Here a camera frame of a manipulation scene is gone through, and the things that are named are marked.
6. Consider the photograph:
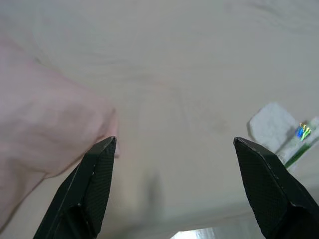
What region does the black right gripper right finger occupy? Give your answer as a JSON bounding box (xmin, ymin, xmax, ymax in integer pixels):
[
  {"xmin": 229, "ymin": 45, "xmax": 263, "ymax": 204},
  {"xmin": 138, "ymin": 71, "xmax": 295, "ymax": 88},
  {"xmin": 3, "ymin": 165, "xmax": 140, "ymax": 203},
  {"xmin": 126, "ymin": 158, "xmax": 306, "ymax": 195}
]
[{"xmin": 233, "ymin": 137, "xmax": 319, "ymax": 239}]

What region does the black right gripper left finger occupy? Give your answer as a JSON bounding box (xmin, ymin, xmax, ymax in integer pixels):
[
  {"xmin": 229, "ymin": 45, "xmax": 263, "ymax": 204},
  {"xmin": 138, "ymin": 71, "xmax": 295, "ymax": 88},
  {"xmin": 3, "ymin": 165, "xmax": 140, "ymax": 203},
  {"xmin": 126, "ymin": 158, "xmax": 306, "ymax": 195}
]
[{"xmin": 33, "ymin": 136, "xmax": 117, "ymax": 239}]

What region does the white tissue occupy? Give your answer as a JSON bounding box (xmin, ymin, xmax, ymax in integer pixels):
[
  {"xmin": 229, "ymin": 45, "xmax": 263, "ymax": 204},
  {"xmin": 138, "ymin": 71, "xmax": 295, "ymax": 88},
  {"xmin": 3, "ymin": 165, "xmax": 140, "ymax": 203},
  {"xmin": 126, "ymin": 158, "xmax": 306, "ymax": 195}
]
[{"xmin": 246, "ymin": 103, "xmax": 300, "ymax": 160}]

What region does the green holographic wrapper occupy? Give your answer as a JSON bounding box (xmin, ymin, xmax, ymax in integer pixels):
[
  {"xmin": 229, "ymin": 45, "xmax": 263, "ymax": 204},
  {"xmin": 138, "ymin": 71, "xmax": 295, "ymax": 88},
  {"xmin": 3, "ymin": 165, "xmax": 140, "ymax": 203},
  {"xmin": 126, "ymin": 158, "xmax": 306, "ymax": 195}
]
[{"xmin": 284, "ymin": 119, "xmax": 319, "ymax": 170}]

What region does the pink pillow with coloured dots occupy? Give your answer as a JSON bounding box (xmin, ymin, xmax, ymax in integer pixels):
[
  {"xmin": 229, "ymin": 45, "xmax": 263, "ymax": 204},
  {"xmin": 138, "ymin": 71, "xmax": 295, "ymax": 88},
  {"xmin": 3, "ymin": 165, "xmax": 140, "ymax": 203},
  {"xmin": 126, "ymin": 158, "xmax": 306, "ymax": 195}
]
[{"xmin": 0, "ymin": 34, "xmax": 120, "ymax": 225}]

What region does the cream bed mattress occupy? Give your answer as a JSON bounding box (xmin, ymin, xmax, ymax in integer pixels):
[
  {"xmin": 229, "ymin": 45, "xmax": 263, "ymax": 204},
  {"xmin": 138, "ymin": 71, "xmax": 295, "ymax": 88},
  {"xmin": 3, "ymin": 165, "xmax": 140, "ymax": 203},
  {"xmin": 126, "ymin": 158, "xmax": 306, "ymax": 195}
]
[{"xmin": 0, "ymin": 0, "xmax": 319, "ymax": 239}]

